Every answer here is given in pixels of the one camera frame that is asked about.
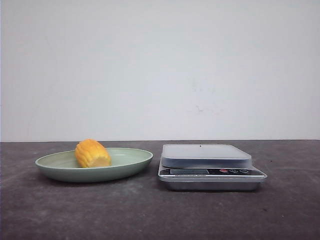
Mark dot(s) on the green shallow plate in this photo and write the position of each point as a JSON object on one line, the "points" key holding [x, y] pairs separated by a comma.
{"points": [[125, 162]]}

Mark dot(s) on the silver digital kitchen scale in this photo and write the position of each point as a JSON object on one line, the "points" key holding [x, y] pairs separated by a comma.
{"points": [[208, 167]]}

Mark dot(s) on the yellow corn cob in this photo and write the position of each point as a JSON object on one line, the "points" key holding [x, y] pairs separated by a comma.
{"points": [[89, 153]]}

